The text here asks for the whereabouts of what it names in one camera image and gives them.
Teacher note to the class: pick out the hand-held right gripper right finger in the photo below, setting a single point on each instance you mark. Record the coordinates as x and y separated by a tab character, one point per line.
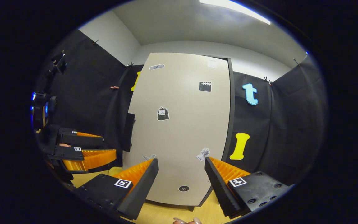
221	189

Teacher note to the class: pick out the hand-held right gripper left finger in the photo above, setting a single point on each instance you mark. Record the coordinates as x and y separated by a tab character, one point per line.
143	189

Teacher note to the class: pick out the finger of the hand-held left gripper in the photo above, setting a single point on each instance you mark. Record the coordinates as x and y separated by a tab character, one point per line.
95	158
82	140

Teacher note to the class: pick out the beige cabinet door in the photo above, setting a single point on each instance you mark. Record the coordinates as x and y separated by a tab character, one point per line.
185	102

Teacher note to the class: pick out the black backdrop cloth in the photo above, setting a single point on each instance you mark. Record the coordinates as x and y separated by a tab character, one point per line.
291	124

